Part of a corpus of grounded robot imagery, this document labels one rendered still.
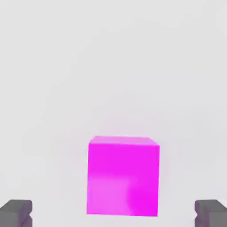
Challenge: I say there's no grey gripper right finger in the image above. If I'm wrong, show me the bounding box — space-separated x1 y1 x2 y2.
194 199 227 227

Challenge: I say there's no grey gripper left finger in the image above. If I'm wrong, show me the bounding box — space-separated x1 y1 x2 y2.
0 199 33 227

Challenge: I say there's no small magenta cube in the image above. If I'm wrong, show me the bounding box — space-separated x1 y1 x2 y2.
86 135 160 217

